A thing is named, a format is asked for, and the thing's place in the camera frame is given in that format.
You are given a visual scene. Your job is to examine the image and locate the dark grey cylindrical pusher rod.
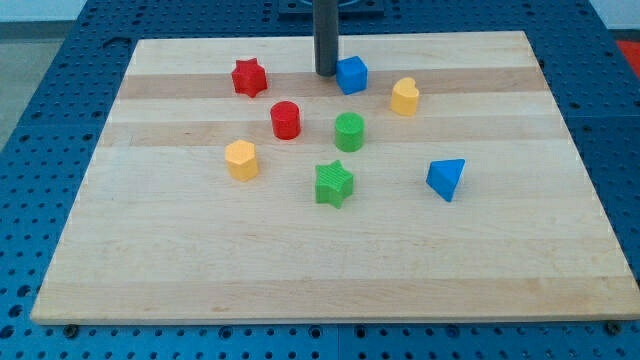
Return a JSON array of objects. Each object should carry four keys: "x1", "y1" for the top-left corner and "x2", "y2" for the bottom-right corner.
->
[{"x1": 313, "y1": 0, "x2": 339, "y2": 77}]

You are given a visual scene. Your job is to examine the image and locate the red star block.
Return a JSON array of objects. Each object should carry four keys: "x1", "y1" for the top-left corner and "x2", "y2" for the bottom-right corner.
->
[{"x1": 231, "y1": 58, "x2": 268, "y2": 98}]

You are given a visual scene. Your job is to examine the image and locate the green star block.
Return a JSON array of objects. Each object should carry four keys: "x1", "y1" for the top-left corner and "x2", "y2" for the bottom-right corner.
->
[{"x1": 314, "y1": 160, "x2": 354, "y2": 209}]

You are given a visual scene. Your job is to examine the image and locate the blue cube block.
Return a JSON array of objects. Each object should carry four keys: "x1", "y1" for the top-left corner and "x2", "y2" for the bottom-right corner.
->
[{"x1": 336, "y1": 56, "x2": 368, "y2": 95}]

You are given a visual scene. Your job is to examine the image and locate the red cylinder block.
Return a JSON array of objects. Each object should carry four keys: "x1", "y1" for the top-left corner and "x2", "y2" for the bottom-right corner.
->
[{"x1": 270, "y1": 101, "x2": 301, "y2": 140}]

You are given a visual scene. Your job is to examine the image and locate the yellow heart block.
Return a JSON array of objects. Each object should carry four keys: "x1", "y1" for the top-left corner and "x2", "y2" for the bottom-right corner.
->
[{"x1": 390, "y1": 77, "x2": 420, "y2": 116}]

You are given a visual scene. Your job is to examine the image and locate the green cylinder block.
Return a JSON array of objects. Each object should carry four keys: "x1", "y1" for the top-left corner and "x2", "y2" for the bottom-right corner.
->
[{"x1": 334, "y1": 112, "x2": 365, "y2": 152}]

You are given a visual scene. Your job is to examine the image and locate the yellow hexagon block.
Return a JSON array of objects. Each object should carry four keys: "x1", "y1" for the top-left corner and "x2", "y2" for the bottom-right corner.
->
[{"x1": 225, "y1": 140, "x2": 259, "y2": 181}]

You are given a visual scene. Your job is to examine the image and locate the light wooden board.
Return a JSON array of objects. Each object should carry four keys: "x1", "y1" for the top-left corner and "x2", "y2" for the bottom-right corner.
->
[{"x1": 31, "y1": 31, "x2": 639, "y2": 325}]

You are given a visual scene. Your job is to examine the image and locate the blue triangular prism block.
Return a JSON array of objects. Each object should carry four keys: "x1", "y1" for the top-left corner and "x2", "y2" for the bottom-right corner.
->
[{"x1": 425, "y1": 159, "x2": 466, "y2": 202}]

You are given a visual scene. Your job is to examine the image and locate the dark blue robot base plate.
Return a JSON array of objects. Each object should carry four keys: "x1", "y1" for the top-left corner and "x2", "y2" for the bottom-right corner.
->
[{"x1": 273, "y1": 0, "x2": 385, "y2": 19}]

